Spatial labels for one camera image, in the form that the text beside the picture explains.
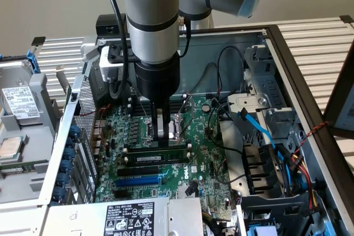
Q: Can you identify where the blue SATA wire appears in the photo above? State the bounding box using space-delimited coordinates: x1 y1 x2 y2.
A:
237 108 284 162

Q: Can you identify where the silver hard disk white label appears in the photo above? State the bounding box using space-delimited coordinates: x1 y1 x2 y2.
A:
0 60 45 126

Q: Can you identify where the graphics card metal bracket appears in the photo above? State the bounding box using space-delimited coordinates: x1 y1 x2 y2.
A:
56 66 73 103

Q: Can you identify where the black box device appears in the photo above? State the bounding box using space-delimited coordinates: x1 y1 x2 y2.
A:
95 14 128 35

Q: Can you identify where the open metal PC case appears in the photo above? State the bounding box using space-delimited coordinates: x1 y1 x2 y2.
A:
37 24 354 236

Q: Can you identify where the thin red wire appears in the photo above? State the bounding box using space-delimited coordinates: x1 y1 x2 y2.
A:
79 104 113 150

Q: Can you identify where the grey parts rack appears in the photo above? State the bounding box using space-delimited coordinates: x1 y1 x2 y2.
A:
0 72 66 214

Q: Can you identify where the black cable gold connector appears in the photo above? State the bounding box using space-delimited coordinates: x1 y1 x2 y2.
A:
178 16 192 57

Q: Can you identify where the green Dell motherboard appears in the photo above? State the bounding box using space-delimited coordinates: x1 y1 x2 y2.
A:
93 95 236 214

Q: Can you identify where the silver metal disk bay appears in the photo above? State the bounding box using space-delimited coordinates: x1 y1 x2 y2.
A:
226 44 304 148

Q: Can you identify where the CPU socket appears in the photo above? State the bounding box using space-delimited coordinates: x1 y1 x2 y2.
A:
140 116 182 145

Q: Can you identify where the black arched wire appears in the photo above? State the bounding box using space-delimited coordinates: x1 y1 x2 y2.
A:
187 62 220 95

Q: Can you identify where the dark framed side panel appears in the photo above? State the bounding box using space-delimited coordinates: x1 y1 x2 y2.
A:
322 44 354 139

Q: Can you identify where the metal socket cover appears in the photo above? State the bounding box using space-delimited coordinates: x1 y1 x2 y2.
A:
176 94 195 143

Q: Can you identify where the blue disk carrier bracket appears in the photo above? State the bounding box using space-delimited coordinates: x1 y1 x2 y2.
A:
0 49 42 76

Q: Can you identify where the red yellow power wire bundle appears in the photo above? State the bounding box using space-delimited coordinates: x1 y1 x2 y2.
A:
276 147 321 217

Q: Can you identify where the silver CPU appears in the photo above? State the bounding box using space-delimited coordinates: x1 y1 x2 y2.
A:
0 137 24 162

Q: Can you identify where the metal locking lever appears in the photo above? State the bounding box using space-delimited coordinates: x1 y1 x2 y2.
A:
129 86 149 118

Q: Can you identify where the long black expansion slot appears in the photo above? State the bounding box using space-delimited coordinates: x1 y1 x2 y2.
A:
117 165 160 178

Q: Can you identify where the black plastic drive bracket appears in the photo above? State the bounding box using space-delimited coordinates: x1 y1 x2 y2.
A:
241 142 287 197

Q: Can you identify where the red black twisted wire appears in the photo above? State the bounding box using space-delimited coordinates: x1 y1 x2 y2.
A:
293 120 330 159

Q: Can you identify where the blue plastic bracket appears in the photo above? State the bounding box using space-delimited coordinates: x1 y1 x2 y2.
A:
247 224 280 236

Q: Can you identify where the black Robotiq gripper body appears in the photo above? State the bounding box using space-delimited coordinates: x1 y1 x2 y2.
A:
134 53 181 104

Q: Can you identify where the tall black looped wire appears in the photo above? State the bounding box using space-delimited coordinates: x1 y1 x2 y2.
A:
216 46 247 101

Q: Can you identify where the silver power supply with label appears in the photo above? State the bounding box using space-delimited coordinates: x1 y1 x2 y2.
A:
41 196 205 236

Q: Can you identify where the blue expansion slot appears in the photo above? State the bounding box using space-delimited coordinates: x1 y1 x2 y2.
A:
114 174 163 188

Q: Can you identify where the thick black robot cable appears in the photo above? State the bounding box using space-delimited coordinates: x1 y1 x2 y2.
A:
98 0 132 101

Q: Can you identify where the black connector plug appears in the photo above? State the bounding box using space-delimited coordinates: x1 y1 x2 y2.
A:
184 181 199 196

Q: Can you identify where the short black expansion slot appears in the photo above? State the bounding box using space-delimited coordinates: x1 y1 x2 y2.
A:
114 190 133 200

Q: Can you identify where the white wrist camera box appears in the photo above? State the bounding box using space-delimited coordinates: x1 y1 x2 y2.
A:
98 46 126 82

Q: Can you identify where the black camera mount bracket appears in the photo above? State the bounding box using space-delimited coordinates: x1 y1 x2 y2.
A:
106 41 139 65

